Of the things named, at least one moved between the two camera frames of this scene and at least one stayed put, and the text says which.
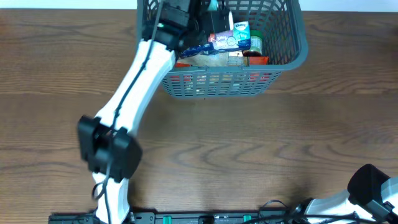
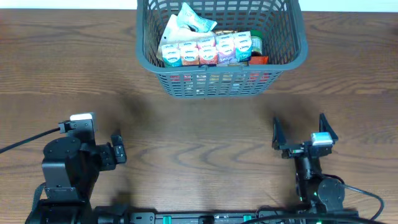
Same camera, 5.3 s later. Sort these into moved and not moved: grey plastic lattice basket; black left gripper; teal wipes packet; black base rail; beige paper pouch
Moved: teal wipes packet; beige paper pouch; black left gripper
Not moved: grey plastic lattice basket; black base rail
